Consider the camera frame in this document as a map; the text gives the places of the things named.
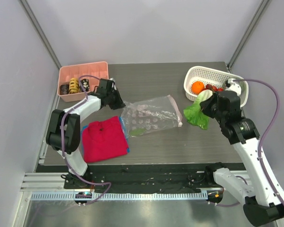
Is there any red folded cloth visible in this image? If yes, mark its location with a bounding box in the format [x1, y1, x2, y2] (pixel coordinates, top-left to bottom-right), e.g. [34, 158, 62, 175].
[81, 115, 129, 163]

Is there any black white patterned item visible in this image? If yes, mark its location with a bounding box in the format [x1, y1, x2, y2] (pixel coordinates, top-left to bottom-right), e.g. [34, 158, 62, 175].
[80, 79, 90, 92]

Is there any red yellow lychee bunch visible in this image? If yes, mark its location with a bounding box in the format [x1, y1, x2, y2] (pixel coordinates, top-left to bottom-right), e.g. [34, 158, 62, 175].
[205, 84, 224, 92]

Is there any dark brown round item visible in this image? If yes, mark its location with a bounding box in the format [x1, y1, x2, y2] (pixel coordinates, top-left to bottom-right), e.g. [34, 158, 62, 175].
[60, 84, 69, 95]

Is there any loose green fake leaf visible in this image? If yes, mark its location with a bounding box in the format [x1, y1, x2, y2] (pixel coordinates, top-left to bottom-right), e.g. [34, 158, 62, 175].
[129, 128, 146, 137]

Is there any yellow spiral item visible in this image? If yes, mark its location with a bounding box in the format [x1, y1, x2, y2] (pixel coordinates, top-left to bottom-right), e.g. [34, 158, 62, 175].
[69, 78, 80, 94]

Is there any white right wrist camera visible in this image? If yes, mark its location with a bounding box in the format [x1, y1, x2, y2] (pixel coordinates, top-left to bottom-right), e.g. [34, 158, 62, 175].
[225, 78, 242, 96]

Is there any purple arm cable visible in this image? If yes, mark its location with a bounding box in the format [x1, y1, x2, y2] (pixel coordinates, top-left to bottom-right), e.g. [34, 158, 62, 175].
[215, 79, 284, 219]
[61, 75, 112, 205]

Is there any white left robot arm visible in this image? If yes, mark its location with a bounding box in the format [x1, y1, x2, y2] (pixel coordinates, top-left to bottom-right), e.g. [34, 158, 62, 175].
[45, 79, 125, 189]

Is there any clear zip top bag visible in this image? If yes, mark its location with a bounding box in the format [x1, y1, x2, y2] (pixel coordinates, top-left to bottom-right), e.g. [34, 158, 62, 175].
[119, 95, 183, 138]

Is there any white perforated plastic basket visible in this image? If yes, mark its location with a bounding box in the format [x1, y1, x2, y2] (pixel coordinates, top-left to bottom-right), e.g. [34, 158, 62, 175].
[184, 66, 243, 101]

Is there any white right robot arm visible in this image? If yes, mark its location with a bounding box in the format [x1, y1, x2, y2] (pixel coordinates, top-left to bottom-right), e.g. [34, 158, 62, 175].
[200, 90, 284, 227]

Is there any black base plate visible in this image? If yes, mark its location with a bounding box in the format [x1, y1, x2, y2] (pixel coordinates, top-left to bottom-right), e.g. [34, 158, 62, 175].
[61, 164, 220, 194]

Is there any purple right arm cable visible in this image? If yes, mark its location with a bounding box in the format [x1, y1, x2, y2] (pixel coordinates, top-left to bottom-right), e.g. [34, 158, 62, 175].
[215, 79, 284, 219]

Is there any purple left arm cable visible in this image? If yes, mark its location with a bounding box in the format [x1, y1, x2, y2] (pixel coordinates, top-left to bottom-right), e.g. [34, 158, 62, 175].
[61, 75, 112, 205]

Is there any blue folded cloth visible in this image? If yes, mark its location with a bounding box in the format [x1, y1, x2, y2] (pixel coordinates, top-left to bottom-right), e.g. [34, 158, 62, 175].
[80, 116, 131, 154]

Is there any green fake lettuce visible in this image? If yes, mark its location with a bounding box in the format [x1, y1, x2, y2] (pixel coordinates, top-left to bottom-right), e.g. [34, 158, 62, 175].
[184, 90, 213, 130]

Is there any pink compartment tray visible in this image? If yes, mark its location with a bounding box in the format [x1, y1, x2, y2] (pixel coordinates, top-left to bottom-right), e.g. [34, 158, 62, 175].
[57, 61, 109, 102]

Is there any orange fake orange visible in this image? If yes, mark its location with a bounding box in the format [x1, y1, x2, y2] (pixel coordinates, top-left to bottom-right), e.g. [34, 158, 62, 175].
[191, 81, 205, 95]

